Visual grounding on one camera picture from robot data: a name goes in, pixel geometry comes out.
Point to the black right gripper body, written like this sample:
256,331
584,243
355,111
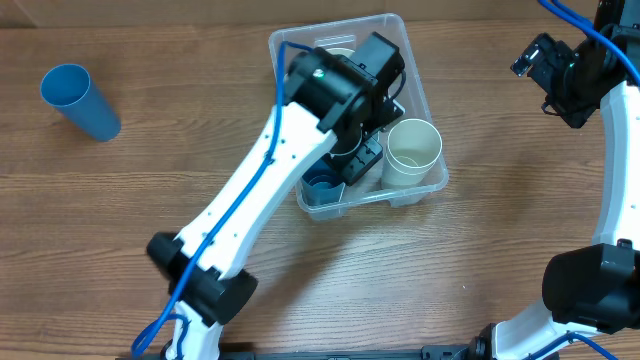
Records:
574,89

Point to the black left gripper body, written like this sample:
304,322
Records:
348,147

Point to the dark blue tumbler front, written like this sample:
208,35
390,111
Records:
321,185

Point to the dark blue tumbler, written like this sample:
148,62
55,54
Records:
321,185
70,89

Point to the dark blue tumbler far left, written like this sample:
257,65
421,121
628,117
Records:
70,89

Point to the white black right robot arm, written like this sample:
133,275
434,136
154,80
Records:
592,290

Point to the cream bowl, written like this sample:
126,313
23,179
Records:
340,51

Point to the cream tumbler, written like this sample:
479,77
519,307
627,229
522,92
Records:
413,147
400,180

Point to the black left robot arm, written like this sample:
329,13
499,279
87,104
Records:
327,107

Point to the clear plastic storage bin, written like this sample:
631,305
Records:
351,34

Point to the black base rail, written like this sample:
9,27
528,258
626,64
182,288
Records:
428,352

